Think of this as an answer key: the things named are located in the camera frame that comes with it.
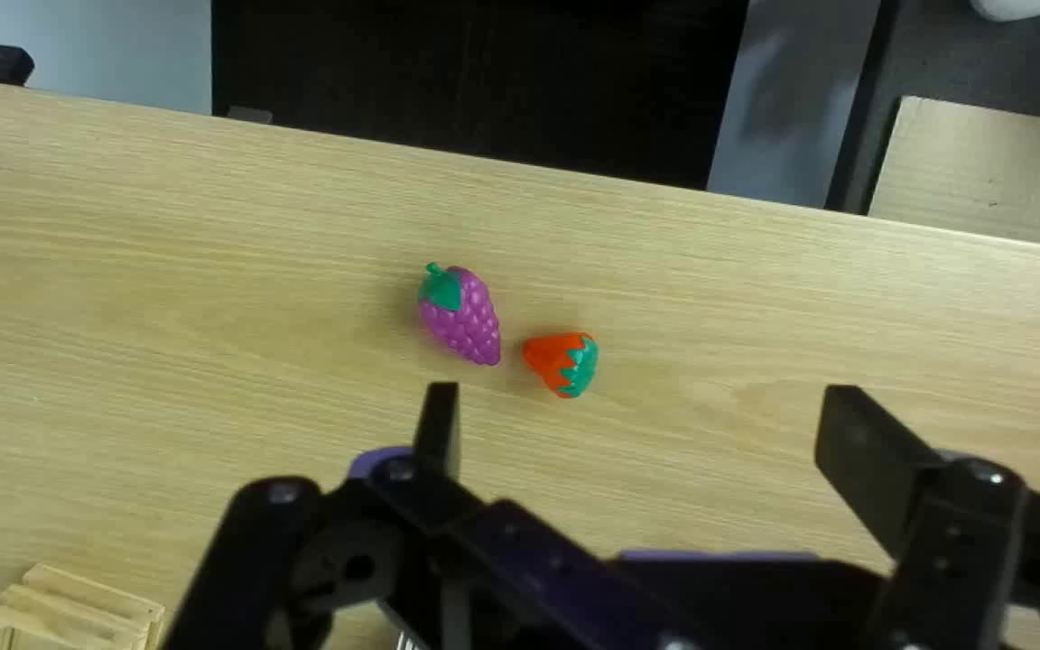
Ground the purple toy strawberry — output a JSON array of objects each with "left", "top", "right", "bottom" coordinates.
[{"left": 411, "top": 260, "right": 506, "bottom": 368}]

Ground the tan side board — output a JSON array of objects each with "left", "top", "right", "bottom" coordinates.
[{"left": 868, "top": 95, "right": 1040, "bottom": 251}]

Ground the wooden slat crate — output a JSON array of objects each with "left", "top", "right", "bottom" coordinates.
[{"left": 0, "top": 561, "right": 169, "bottom": 650}]

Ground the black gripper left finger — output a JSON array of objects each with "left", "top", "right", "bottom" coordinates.
[{"left": 163, "top": 379, "right": 668, "bottom": 650}]

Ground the red toy strawberry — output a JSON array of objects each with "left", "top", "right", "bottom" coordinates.
[{"left": 518, "top": 328, "right": 604, "bottom": 400}]

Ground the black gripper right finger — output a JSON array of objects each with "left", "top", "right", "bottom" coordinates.
[{"left": 811, "top": 381, "right": 1040, "bottom": 650}]

